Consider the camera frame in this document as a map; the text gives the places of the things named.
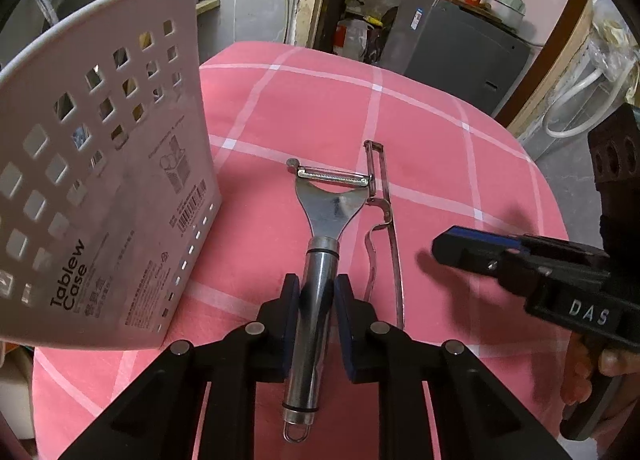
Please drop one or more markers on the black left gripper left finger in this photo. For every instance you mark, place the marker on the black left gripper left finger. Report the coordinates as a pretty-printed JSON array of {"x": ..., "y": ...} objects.
[{"x": 276, "y": 342}]

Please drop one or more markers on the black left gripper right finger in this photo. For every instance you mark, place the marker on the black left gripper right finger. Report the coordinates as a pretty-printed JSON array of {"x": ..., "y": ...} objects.
[{"x": 354, "y": 320}]

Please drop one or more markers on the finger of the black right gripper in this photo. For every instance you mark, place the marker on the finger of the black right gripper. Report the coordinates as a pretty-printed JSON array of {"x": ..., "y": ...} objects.
[{"x": 473, "y": 251}]

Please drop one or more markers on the thin steel swivel peeler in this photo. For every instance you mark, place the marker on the thin steel swivel peeler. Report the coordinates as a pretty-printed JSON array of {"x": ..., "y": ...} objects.
[{"x": 379, "y": 197}]

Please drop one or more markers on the steel Y peeler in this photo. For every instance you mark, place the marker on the steel Y peeler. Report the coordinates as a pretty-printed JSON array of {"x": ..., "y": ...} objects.
[{"x": 330, "y": 200}]

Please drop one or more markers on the white perforated utensil caddy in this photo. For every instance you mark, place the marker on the white perforated utensil caddy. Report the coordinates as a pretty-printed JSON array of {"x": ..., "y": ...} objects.
[{"x": 108, "y": 187}]

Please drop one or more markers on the person's right hand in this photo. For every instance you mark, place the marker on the person's right hand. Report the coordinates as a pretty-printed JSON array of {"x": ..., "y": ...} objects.
[{"x": 579, "y": 368}]

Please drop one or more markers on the dark grey cabinet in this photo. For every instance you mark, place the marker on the dark grey cabinet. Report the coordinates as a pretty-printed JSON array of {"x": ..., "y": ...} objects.
[{"x": 450, "y": 48}]

